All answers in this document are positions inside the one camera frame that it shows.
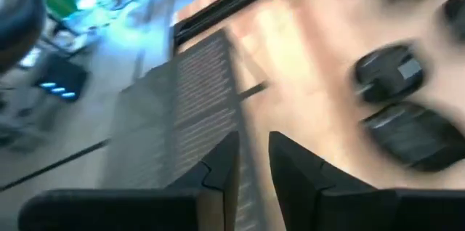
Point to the dark rounded object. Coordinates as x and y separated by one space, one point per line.
18 16

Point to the black box with blue lights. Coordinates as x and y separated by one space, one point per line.
69 75

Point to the black aluminium frame rail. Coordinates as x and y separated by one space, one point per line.
218 13

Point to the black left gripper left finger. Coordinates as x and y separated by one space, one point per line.
218 165

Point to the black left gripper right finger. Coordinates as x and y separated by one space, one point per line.
298 187

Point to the black perforated metal shelf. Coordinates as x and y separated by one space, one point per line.
189 122

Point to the black rounded mini plate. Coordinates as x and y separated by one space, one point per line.
414 140
456 16
385 78

